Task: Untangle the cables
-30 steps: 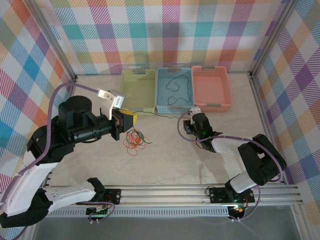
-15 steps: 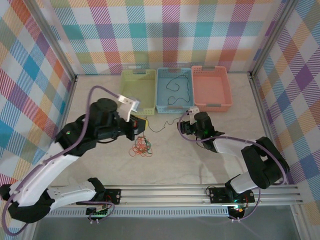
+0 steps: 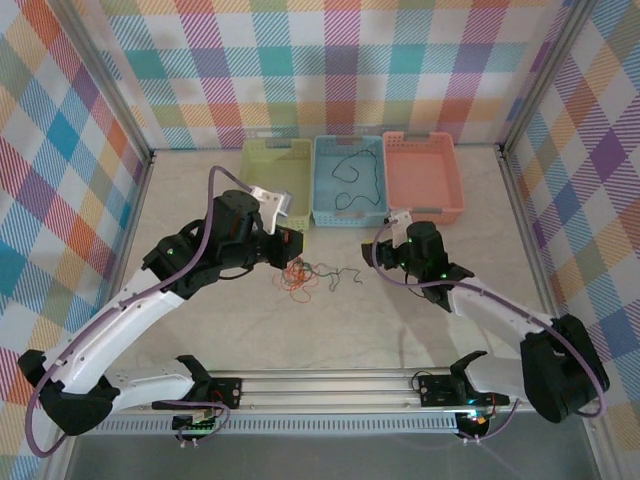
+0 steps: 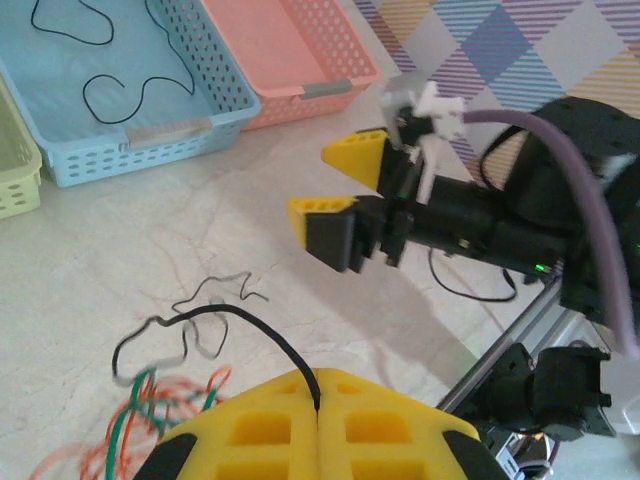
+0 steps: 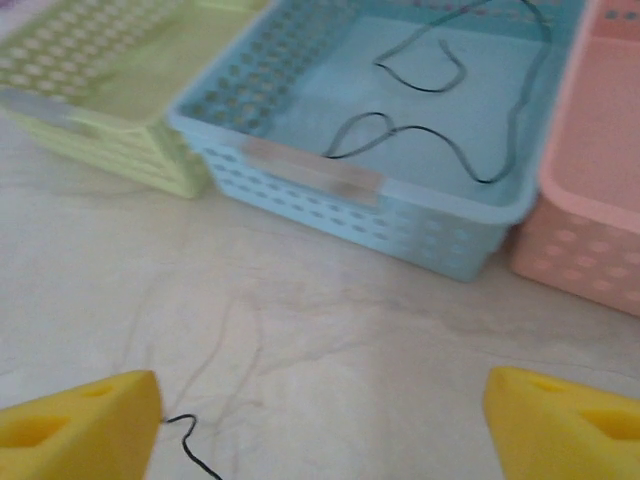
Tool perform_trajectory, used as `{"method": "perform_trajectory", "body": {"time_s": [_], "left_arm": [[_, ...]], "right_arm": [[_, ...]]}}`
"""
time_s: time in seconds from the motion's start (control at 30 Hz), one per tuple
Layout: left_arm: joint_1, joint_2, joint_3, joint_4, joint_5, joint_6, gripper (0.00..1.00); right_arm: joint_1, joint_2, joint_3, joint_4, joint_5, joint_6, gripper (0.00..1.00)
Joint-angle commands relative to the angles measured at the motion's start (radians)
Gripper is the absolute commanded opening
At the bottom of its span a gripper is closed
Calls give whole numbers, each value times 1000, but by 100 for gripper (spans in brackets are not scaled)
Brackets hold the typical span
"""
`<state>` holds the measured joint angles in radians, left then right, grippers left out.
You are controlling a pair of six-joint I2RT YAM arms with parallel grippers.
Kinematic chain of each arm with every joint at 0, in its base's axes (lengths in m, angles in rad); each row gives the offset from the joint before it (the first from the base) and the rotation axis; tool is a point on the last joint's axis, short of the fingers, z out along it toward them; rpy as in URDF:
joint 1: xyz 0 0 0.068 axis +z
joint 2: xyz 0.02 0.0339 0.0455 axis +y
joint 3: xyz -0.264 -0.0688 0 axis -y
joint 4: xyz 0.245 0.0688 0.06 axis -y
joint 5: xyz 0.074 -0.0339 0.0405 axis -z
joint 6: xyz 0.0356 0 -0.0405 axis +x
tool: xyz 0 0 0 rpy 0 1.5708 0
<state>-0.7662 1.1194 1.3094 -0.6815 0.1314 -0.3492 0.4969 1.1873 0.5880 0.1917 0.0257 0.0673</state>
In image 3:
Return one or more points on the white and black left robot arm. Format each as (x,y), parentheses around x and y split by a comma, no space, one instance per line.
(135,330)

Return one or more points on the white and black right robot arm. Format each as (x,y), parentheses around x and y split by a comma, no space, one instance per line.
(490,310)

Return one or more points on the green plastic basket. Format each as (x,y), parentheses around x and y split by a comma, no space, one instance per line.
(272,170)

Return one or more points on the blue plastic basket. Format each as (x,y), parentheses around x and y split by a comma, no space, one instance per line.
(355,182)

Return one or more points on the pink plastic basket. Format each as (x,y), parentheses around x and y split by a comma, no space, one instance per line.
(425,177)

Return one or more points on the aluminium table edge bar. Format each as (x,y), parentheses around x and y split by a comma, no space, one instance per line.
(527,230)
(134,230)

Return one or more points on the aluminium mounting rail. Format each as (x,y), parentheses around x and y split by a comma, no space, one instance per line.
(325,387)

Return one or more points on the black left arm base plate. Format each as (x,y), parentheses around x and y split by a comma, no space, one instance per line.
(227,392)

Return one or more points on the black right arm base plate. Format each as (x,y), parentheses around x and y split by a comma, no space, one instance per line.
(435,390)

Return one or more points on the aluminium frame post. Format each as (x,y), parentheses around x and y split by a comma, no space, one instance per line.
(106,75)
(546,75)

